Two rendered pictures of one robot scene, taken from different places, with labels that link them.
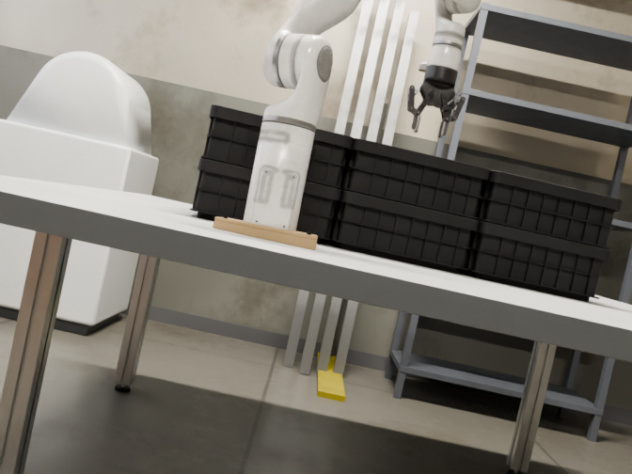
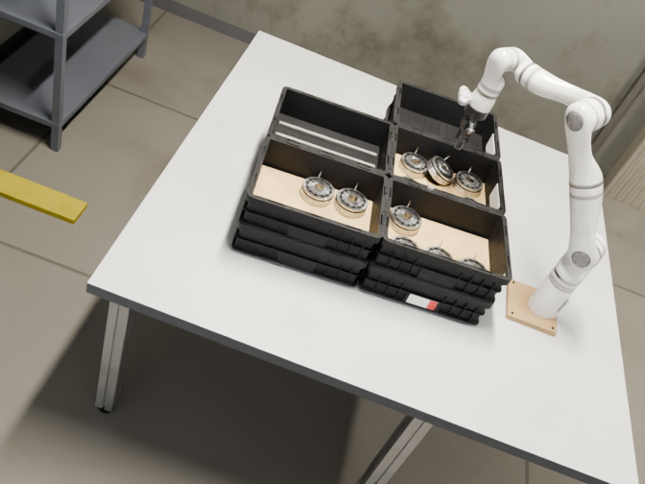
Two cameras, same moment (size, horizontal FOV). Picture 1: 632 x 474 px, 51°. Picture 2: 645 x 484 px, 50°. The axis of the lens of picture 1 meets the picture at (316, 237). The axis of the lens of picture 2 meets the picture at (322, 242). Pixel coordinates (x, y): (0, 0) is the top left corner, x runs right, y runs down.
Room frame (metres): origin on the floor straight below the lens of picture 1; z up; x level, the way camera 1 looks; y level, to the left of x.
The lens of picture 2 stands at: (1.96, 1.79, 2.19)
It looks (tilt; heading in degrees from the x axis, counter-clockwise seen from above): 42 degrees down; 267
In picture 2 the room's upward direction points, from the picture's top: 24 degrees clockwise
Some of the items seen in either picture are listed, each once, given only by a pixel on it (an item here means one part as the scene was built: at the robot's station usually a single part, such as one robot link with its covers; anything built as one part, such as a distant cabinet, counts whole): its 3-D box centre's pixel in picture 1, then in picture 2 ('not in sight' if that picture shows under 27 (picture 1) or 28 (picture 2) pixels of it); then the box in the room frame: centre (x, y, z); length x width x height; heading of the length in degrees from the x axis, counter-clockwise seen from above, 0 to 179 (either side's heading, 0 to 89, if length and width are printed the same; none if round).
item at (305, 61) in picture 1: (297, 85); (580, 258); (1.13, 0.09, 0.96); 0.09 x 0.09 x 0.17; 65
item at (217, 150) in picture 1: (274, 157); (440, 240); (1.55, 0.13, 0.87); 0.40 x 0.30 x 0.11; 6
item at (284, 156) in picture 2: not in sight; (316, 200); (1.95, 0.17, 0.87); 0.40 x 0.30 x 0.11; 6
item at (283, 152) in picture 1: (278, 177); (553, 291); (1.13, 0.08, 0.81); 0.09 x 0.09 x 0.17; 5
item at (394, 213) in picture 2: not in sight; (406, 217); (1.66, 0.08, 0.86); 0.10 x 0.10 x 0.01
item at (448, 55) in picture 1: (443, 58); (478, 95); (1.60, -0.20, 1.19); 0.11 x 0.09 x 0.06; 3
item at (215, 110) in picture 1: (278, 135); (446, 229); (1.55, 0.13, 0.92); 0.40 x 0.30 x 0.02; 6
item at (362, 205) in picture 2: not in sight; (351, 200); (1.84, 0.10, 0.86); 0.10 x 0.10 x 0.01
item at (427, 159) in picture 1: (402, 165); (446, 169); (1.58, -0.16, 0.92); 0.40 x 0.30 x 0.02; 6
